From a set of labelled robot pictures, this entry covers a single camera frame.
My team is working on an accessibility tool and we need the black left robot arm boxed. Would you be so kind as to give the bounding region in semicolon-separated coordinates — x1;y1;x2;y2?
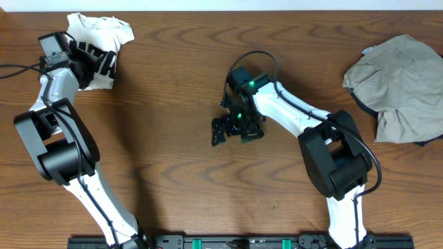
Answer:
14;42;149;248

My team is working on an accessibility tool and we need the black left camera cable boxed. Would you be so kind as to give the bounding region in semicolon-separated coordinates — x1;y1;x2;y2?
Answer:
0;63;122;249

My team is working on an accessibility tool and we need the grey garment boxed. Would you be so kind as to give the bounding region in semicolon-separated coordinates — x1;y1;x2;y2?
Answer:
342;35;442;144

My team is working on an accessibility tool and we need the black camera cable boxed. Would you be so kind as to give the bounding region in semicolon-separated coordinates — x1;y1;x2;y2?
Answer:
0;63;122;249
223;50;383;249

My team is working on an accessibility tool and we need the white t-shirt with black print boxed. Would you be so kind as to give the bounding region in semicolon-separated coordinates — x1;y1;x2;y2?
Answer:
67;12;135;91

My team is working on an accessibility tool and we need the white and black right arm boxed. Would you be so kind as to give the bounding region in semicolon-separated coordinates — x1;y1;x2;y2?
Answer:
211;67;372;248

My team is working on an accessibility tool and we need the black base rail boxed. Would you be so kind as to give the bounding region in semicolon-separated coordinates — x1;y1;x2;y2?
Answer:
67;234;416;249

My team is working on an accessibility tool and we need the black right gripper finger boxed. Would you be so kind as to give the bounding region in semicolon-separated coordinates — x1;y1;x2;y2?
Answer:
241;129;264;144
211;117;229;147

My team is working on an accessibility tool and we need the black right camera cable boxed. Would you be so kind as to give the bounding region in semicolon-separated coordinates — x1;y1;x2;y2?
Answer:
223;50;383;249

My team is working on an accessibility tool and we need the dark navy garment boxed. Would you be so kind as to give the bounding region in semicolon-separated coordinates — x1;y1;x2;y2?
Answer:
414;135;443;147

